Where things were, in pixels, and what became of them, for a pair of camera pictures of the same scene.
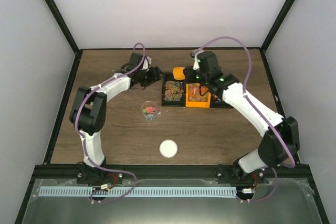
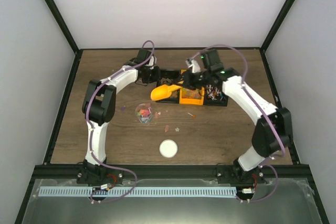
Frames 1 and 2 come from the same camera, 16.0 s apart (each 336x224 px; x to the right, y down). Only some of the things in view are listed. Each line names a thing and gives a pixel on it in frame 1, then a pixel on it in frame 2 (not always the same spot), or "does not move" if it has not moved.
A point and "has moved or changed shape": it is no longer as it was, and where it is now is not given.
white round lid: (168, 148) does not move
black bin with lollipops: (216, 101) has moved or changed shape
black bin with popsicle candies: (174, 91) has moved or changed shape
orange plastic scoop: (178, 73) has moved or changed shape
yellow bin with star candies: (193, 98) has moved or changed shape
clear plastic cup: (149, 109) to (144, 113)
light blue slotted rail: (137, 192) does not move
